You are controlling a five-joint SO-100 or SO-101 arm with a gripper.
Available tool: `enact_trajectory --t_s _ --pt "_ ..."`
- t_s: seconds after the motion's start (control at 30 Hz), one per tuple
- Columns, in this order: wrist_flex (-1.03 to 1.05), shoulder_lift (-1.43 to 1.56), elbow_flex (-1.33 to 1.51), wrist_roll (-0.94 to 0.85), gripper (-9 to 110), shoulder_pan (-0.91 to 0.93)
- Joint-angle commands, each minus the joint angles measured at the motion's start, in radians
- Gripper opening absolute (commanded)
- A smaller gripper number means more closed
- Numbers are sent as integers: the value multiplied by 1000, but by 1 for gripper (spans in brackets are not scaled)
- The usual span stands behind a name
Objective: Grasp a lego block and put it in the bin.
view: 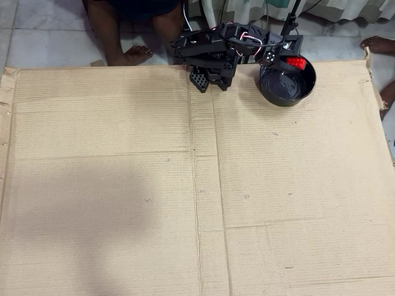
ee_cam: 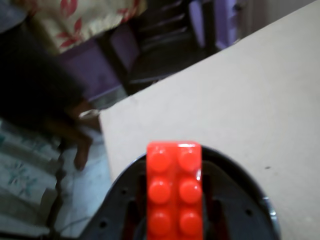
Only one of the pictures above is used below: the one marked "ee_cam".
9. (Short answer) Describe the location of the cream cloth with red leaves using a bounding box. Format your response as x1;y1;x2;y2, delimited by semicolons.
26;0;149;54

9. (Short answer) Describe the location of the dark wooden chair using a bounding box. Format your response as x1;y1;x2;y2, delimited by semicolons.
98;0;220;96

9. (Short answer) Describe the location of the white cloth with teal print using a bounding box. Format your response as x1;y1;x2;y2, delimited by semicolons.
0;119;62;226

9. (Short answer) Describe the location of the bare leg with foot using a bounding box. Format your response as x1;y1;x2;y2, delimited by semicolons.
0;22;94;171

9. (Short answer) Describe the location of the large flat cardboard sheet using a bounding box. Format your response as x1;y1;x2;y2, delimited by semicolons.
99;0;320;240

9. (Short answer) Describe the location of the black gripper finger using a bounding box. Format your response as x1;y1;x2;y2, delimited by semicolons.
82;152;148;240
201;146;278;240

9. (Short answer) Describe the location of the red lego block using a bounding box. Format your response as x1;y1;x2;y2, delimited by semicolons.
146;141;203;240

